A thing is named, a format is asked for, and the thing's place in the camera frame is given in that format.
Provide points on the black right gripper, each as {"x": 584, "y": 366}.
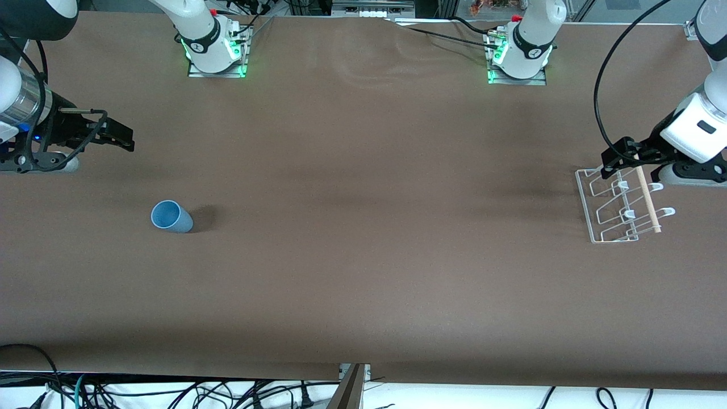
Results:
{"x": 63, "y": 127}

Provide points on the aluminium profile beam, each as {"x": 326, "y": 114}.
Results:
{"x": 347, "y": 392}

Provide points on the aluminium frame corner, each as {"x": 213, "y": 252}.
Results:
{"x": 692, "y": 31}

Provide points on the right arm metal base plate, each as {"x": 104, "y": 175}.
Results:
{"x": 241, "y": 62}

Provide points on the light blue cup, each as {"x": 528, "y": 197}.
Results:
{"x": 170, "y": 217}

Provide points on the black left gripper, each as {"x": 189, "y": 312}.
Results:
{"x": 649, "y": 146}

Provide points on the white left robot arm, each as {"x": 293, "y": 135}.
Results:
{"x": 528, "y": 40}

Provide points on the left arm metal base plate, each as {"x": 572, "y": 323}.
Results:
{"x": 539, "y": 79}

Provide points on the white connector strip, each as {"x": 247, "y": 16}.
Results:
{"x": 372, "y": 11}

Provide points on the orange background clutter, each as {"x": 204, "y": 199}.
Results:
{"x": 494, "y": 7}

